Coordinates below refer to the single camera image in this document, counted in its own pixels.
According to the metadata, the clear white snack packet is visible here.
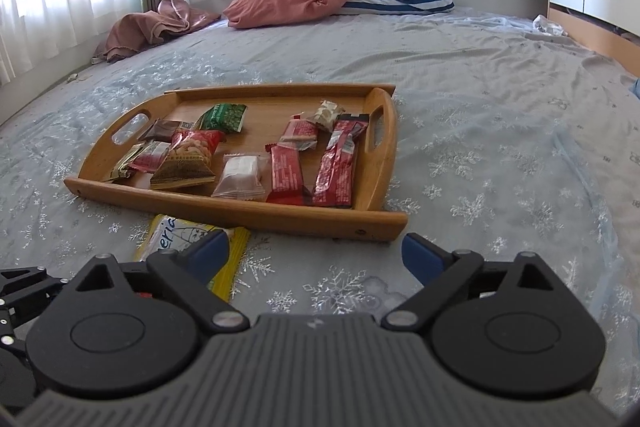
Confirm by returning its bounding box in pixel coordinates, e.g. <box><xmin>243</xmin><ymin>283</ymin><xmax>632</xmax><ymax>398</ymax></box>
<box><xmin>211</xmin><ymin>153</ymin><xmax>272</xmax><ymax>201</ymax></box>

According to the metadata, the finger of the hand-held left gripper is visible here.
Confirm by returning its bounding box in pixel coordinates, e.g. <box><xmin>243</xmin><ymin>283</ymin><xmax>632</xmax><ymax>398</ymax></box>
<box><xmin>0</xmin><ymin>267</ymin><xmax>70</xmax><ymax>350</ymax></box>

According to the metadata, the pale gold snack packet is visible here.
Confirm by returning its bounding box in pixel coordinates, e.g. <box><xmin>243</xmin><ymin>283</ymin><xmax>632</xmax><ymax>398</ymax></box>
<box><xmin>106</xmin><ymin>143</ymin><xmax>147</xmax><ymax>184</ymax></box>

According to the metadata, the red nut snack packet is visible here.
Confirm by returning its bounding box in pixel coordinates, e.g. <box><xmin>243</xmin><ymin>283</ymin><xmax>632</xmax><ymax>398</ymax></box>
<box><xmin>149</xmin><ymin>129</ymin><xmax>227</xmax><ymax>191</ymax></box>

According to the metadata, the mauve cloth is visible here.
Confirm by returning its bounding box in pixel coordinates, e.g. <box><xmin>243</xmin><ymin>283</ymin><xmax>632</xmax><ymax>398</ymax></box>
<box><xmin>92</xmin><ymin>0</ymin><xmax>222</xmax><ymax>64</ymax></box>

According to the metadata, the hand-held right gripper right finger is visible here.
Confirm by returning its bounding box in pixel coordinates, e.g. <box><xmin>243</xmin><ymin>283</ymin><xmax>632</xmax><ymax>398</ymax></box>
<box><xmin>381</xmin><ymin>232</ymin><xmax>568</xmax><ymax>333</ymax></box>

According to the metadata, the beige cookie packet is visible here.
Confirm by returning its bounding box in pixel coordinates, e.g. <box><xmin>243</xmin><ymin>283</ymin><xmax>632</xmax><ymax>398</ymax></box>
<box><xmin>305</xmin><ymin>100</ymin><xmax>347</xmax><ymax>131</ymax></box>

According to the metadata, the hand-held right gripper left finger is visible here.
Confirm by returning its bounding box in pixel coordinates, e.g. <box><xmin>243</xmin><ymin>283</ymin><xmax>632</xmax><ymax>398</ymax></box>
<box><xmin>70</xmin><ymin>229</ymin><xmax>251</xmax><ymax>333</ymax></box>

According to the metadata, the yellow snack packet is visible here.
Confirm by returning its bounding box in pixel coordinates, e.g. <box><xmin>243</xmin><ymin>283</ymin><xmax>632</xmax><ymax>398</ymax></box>
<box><xmin>131</xmin><ymin>213</ymin><xmax>252</xmax><ymax>304</ymax></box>

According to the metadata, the crumpled white plastic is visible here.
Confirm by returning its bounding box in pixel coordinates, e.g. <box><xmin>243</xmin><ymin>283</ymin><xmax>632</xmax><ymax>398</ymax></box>
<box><xmin>531</xmin><ymin>13</ymin><xmax>568</xmax><ymax>36</ymax></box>

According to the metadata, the brown snack packet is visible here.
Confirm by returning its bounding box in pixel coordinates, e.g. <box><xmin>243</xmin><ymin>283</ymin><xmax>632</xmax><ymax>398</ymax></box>
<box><xmin>139</xmin><ymin>119</ymin><xmax>195</xmax><ymax>142</ymax></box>

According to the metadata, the pink white snack packet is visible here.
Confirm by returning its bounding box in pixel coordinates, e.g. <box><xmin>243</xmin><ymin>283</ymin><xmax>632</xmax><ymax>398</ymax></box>
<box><xmin>129</xmin><ymin>140</ymin><xmax>172</xmax><ymax>174</ymax></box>

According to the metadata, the green snack packet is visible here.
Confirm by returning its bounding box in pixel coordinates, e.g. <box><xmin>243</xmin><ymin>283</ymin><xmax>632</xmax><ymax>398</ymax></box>
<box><xmin>194</xmin><ymin>103</ymin><xmax>249</xmax><ymax>134</ymax></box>

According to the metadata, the long dark red snack bar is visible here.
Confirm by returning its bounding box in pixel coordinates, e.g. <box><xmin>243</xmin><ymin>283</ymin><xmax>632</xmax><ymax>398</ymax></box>
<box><xmin>311</xmin><ymin>113</ymin><xmax>369</xmax><ymax>208</ymax></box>

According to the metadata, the wooden tray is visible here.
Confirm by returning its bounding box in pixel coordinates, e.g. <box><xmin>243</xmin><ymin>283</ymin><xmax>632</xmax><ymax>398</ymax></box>
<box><xmin>63</xmin><ymin>83</ymin><xmax>410</xmax><ymax>244</ymax></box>

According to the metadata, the red packet with clear end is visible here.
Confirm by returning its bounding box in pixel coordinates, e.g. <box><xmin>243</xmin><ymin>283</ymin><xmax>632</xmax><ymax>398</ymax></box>
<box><xmin>277</xmin><ymin>116</ymin><xmax>320</xmax><ymax>152</ymax></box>

